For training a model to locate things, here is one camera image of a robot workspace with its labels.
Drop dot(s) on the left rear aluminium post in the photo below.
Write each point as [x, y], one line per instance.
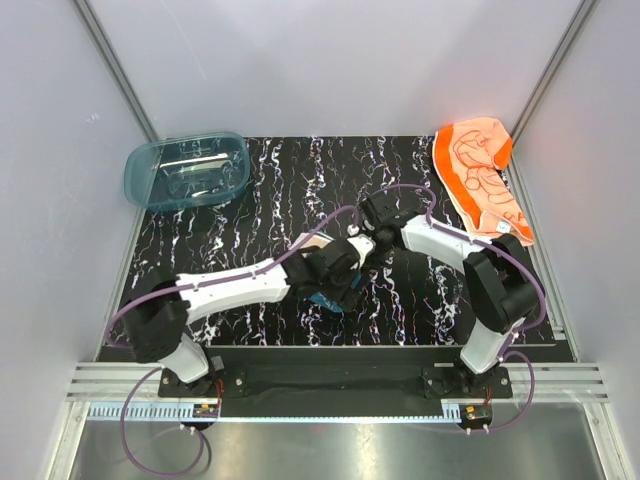
[107, 53]

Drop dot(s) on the controller board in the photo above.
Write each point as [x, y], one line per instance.
[206, 410]
[477, 416]

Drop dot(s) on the left slotted cable duct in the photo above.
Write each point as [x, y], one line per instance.
[144, 411]

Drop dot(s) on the aluminium post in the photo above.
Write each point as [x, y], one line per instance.
[568, 39]
[107, 53]

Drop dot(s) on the right slotted cable duct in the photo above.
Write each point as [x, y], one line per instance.
[451, 411]

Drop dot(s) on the left controller board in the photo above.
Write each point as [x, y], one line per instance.
[206, 410]

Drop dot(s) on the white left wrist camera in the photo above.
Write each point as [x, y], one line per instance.
[362, 243]

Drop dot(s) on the right rear aluminium post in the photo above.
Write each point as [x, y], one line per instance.
[568, 39]

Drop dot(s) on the right controller board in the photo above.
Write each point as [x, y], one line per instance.
[477, 416]

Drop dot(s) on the aluminium front frame rail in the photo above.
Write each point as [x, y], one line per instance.
[548, 382]

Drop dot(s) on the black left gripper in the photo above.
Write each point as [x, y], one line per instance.
[347, 295]

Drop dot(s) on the teal transparent plastic basin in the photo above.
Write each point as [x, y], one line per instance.
[187, 172]

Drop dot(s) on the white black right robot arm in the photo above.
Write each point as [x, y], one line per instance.
[506, 294]

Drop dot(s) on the teal beige cartoon towel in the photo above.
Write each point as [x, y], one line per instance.
[322, 240]

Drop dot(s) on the slotted cable duct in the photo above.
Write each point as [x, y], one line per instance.
[144, 411]
[451, 411]

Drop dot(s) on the orange cartoon towel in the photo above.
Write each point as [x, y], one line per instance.
[469, 157]

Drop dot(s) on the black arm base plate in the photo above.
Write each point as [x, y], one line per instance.
[432, 372]

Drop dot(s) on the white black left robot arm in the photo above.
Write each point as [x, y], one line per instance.
[160, 307]

